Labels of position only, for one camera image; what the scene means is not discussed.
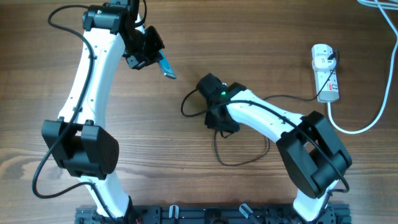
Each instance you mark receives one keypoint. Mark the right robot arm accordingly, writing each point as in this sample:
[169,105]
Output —
[313,155]

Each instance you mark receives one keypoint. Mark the blue screen Galaxy smartphone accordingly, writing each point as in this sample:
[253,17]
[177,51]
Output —
[166,67]

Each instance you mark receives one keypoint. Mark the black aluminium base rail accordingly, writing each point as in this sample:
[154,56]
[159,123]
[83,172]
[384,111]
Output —
[271,213]

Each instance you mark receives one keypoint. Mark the white charger plug adapter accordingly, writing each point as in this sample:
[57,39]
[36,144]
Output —
[322,63]

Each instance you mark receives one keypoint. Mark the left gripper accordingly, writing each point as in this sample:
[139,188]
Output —
[153,56]

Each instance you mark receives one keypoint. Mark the white power strip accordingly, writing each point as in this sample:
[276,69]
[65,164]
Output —
[326,84]

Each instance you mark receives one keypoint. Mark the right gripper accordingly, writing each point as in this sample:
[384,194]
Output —
[210,122]

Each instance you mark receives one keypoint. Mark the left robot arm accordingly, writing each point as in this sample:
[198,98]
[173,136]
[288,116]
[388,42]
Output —
[77,139]

